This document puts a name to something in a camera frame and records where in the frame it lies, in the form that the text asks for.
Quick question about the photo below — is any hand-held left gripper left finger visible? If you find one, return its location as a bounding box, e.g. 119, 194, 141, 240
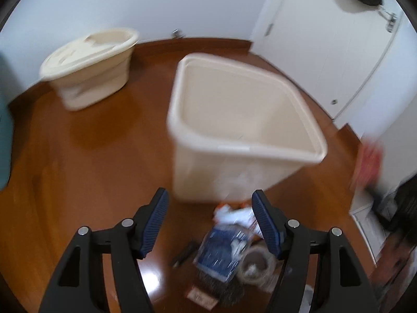
38, 187, 170, 313

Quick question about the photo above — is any tape roll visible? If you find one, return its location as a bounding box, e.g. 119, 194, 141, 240
238, 244, 277, 282

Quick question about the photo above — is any teal storage box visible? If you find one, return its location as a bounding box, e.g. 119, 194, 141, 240
0, 54, 14, 190

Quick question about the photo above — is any blue plastic packet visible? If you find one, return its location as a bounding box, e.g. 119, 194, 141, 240
194, 225, 251, 282

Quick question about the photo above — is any small black object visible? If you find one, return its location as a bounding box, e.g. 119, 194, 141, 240
172, 241, 199, 268

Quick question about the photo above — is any red packet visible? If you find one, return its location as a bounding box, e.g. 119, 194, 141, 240
353, 137, 385, 190

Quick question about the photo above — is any white door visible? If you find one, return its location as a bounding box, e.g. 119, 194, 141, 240
251, 0, 408, 121

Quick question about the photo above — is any dark steel mesh pad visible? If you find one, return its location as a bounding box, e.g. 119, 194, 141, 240
195, 267, 245, 307

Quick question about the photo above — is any cream round lidded bucket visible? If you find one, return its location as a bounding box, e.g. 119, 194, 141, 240
40, 28, 140, 111

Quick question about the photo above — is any metal door handle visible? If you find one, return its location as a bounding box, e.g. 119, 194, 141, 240
379, 9, 398, 32

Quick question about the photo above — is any cream square trash bin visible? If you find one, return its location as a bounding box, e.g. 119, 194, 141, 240
167, 53, 328, 204

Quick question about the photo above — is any small paper label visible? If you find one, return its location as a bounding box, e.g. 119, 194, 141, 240
187, 287, 217, 309

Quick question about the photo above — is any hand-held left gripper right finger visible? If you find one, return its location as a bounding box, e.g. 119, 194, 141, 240
252, 189, 380, 313

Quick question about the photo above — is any white and orange wrapper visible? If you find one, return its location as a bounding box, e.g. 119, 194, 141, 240
213, 202, 264, 238

